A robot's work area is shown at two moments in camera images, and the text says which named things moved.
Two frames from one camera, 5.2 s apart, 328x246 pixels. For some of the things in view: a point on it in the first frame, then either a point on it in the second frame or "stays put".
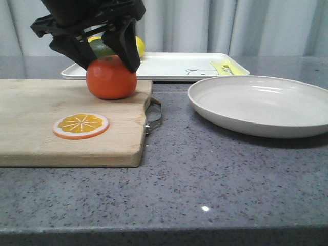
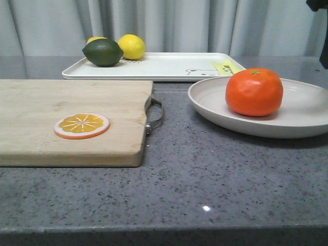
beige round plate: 263,106 stays put
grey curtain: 250,28 stays put
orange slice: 80,126 stays put
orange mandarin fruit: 107,78 to 254,91
